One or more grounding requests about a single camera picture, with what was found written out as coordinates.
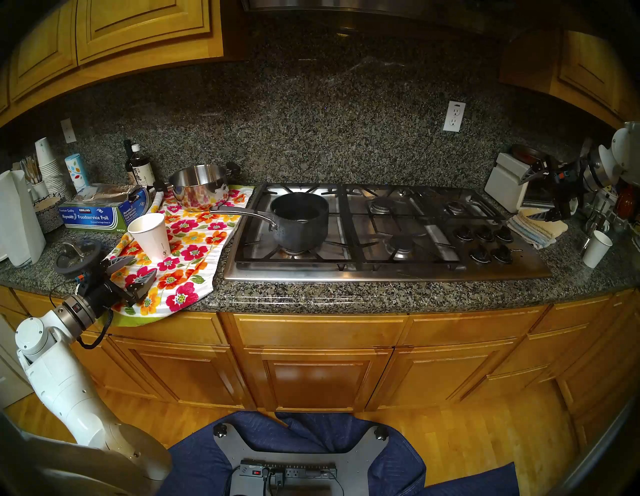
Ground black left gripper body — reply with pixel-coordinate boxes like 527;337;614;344
75;270;136;312

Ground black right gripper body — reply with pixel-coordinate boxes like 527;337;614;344
547;159;586;216

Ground large white paper cup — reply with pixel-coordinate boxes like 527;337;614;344
127;213;172;262

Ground small white paper cup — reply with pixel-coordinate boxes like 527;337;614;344
582;230;613;269

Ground blue patterned paper cup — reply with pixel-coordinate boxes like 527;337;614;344
64;153;91;193

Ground stainless steel stock pot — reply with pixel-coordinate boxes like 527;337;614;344
153;162;242;212

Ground white cup with wooden utensils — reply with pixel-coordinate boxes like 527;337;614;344
20;155;50;201

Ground folded striped dish cloth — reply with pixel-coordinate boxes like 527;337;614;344
507;209;569;250

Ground chrome metal utensils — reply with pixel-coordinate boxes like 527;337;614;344
580;190;621;251

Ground blue foodservice foil box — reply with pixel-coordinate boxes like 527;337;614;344
58;183;151;233

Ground floral kitchen towel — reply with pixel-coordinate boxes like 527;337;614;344
102;185;255;328

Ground dark red jar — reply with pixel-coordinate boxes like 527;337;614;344
616;185;638;221

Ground dark patterned bowl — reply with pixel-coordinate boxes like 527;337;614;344
32;196;65;234

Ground dark bottle with white label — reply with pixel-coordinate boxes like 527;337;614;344
129;144;156;188

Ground white paper towel roll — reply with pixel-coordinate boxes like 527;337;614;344
0;170;47;267

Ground stack of white paper cups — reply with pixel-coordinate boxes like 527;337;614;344
34;137;71;198

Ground wooden upper cabinet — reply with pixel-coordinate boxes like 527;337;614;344
500;27;640;131
0;0;224;128

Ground stainless steel gas cooktop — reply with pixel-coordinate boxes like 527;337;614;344
223;182;552;283

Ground grey robot torso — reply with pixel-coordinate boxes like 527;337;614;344
0;410;161;496

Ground blue moving blanket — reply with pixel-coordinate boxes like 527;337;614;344
157;411;521;496

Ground wooden lower cabinet run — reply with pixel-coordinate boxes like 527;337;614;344
0;285;640;451

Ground grey power strip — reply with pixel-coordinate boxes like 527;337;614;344
239;462;338;481

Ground steel range hood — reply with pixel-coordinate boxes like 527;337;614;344
241;0;501;31

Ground white wall power outlet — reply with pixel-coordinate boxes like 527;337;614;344
443;101;466;133

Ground black saucepan with steel handle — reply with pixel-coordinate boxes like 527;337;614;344
210;192;330;253

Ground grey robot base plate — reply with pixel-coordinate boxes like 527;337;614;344
213;422;389;496

